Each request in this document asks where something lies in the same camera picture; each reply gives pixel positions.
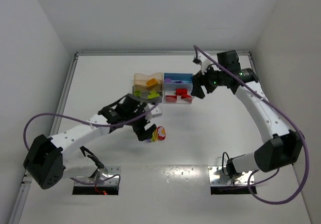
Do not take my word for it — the red half round lego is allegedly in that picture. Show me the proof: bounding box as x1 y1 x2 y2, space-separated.
181 94 193 103

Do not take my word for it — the multicolour lego stack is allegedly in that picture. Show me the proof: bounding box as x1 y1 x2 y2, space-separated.
147 126 166 143

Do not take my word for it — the red lego piece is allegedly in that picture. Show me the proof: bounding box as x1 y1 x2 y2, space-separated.
176 88 188 96

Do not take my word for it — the green rectangular lego brick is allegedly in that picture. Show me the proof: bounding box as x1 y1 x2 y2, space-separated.
147 90 160 99

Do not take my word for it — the red lego brick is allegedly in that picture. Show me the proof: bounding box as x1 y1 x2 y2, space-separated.
165 95 177 103

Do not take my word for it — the yellow lego piece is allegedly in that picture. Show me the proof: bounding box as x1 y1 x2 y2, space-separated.
146 78 158 88

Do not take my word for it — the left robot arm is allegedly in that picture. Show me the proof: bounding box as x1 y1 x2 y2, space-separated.
23 93 162 189

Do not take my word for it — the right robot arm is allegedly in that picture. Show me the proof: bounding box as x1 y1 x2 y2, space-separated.
191 50 302 178

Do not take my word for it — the grey translucent container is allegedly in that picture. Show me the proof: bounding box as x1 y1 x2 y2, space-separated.
132 84 163 102

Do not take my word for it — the blue container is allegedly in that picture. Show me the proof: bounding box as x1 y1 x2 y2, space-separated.
163 72 193 91

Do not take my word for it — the clear container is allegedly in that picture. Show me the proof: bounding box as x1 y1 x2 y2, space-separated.
164 90 194 104

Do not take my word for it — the orange translucent container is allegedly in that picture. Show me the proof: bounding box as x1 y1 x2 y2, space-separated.
133 72 163 91

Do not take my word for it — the purple round lego piece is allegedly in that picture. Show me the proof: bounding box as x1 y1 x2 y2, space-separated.
164 77 172 83

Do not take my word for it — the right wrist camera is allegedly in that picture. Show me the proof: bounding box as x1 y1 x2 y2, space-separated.
193 55 211 75

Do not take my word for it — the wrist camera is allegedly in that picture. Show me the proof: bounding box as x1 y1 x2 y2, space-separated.
193 55 211 75
145 104 163 121

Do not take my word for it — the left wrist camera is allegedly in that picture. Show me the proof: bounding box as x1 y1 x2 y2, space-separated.
145 104 163 121

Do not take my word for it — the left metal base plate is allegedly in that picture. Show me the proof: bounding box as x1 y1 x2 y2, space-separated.
72 166 121 187

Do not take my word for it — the metal base plate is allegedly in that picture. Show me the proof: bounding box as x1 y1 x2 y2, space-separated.
72 166 121 187
208 165 256 186

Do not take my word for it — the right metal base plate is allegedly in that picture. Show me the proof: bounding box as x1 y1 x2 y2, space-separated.
208 165 256 186

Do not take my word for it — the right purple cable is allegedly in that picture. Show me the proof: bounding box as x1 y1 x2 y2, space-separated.
193 45 310 205

